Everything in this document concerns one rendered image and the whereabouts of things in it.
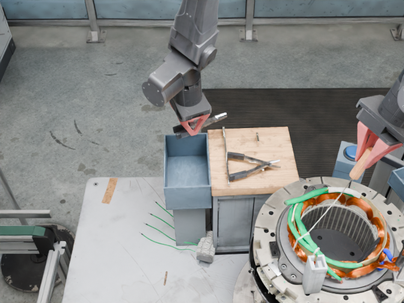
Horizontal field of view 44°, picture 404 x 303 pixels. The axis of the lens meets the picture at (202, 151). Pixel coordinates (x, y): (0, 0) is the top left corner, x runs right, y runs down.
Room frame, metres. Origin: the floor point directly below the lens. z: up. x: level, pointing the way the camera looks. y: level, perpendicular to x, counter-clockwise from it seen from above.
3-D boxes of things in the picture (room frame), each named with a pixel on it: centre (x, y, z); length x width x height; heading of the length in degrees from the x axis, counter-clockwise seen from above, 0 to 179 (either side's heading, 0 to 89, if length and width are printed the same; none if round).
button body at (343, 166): (0.82, -0.37, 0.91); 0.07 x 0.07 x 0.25; 68
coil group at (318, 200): (0.62, -0.26, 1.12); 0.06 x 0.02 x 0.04; 95
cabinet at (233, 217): (0.79, -0.12, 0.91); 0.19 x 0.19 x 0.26; 1
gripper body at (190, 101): (0.79, 0.03, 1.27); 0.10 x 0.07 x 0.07; 21
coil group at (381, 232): (0.54, -0.34, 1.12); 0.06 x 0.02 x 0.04; 5
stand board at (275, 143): (0.79, -0.12, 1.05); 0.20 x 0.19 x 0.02; 91
